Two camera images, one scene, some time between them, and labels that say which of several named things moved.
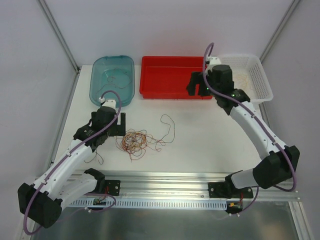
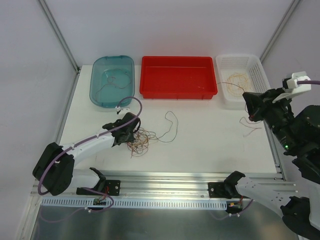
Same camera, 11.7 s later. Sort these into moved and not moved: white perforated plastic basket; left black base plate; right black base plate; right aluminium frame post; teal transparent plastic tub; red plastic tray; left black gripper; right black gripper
Moved: right black gripper; left black gripper
Not moved: red plastic tray; right black base plate; left black base plate; right aluminium frame post; teal transparent plastic tub; white perforated plastic basket
